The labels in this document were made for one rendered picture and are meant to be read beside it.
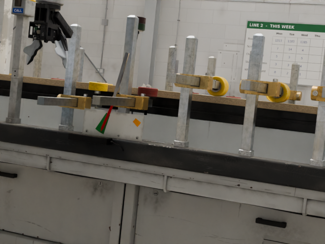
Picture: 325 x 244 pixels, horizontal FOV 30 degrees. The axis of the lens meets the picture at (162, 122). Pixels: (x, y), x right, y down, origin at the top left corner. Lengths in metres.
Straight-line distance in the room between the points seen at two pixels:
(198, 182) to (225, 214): 0.27
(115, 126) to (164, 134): 0.25
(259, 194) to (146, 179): 0.44
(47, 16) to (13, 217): 1.25
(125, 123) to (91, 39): 8.38
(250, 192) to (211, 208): 0.33
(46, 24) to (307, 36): 7.62
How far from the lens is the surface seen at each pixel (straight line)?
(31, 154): 2.59
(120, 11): 10.47
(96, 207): 2.71
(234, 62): 9.62
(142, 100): 2.29
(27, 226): 2.91
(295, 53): 9.39
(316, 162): 2.11
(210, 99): 2.43
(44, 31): 1.96
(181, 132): 2.24
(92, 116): 2.39
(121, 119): 2.33
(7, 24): 3.87
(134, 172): 2.35
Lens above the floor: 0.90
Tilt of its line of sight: 3 degrees down
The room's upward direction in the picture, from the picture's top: 6 degrees clockwise
